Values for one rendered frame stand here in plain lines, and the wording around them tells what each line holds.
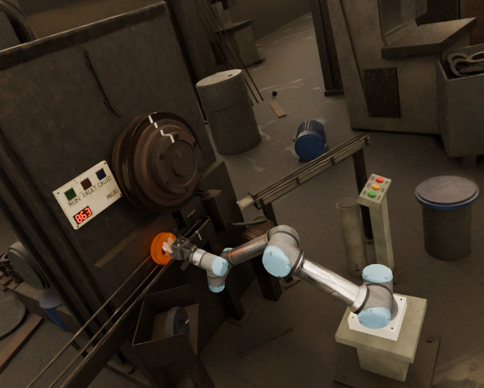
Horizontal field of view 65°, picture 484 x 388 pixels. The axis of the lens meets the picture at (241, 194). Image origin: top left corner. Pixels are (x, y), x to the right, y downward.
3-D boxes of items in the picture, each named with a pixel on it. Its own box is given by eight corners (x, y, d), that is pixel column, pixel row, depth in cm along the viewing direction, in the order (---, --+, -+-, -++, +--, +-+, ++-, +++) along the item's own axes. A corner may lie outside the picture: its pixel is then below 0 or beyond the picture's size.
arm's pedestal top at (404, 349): (427, 305, 173) (426, 299, 171) (412, 364, 151) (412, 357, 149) (357, 291, 191) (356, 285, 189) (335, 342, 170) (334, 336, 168)
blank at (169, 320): (169, 357, 140) (178, 356, 139) (161, 316, 139) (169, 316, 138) (185, 338, 155) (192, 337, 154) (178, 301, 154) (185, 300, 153)
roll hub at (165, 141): (165, 205, 172) (141, 149, 159) (201, 174, 190) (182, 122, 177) (174, 205, 168) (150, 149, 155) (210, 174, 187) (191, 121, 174)
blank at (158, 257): (169, 266, 189) (174, 267, 187) (146, 260, 177) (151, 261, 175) (177, 236, 193) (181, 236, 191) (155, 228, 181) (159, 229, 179)
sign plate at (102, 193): (74, 229, 157) (51, 192, 148) (120, 195, 174) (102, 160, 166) (77, 229, 155) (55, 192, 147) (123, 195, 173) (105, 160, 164)
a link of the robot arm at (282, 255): (398, 292, 150) (277, 225, 152) (397, 323, 138) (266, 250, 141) (381, 307, 158) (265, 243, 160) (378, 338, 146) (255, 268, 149)
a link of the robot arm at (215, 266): (220, 282, 166) (218, 268, 161) (200, 272, 171) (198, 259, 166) (229, 269, 171) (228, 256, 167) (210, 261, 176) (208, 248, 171)
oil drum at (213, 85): (208, 155, 486) (184, 88, 445) (233, 135, 525) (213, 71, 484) (246, 155, 451) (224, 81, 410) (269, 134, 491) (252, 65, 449)
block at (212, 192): (212, 230, 221) (199, 195, 210) (220, 222, 226) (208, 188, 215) (227, 232, 215) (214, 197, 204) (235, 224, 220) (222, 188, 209)
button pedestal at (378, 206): (367, 282, 229) (353, 195, 201) (378, 255, 245) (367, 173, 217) (395, 287, 220) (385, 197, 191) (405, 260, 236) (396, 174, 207)
